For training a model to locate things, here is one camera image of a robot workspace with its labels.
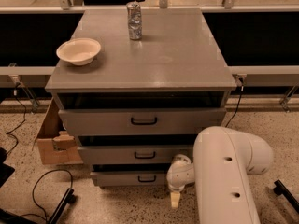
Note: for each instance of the grey top drawer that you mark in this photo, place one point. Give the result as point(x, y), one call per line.
point(96, 122)

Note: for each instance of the black stand leg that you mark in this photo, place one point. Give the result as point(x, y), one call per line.
point(9, 218)
point(280, 189)

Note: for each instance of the silver drink can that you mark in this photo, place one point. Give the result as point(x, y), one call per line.
point(134, 20)

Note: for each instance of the grey bottom drawer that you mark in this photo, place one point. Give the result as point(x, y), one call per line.
point(128, 178)

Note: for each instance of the white bowl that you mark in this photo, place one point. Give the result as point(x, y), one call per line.
point(79, 51)

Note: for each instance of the black stand leg right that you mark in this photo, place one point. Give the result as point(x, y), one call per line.
point(280, 189)

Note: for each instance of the grey middle drawer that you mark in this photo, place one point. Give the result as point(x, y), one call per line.
point(132, 154)

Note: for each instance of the grey drawer cabinet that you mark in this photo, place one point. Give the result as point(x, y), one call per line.
point(175, 64)

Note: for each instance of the black stand leg left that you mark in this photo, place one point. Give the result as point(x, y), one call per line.
point(9, 218)

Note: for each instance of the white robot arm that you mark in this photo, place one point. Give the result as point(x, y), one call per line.
point(221, 162)

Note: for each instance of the grey drawer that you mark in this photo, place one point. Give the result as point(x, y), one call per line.
point(96, 122)
point(128, 178)
point(132, 154)

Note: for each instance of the cardboard box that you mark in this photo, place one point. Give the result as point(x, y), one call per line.
point(54, 144)

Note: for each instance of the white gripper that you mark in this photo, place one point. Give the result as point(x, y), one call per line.
point(177, 175)

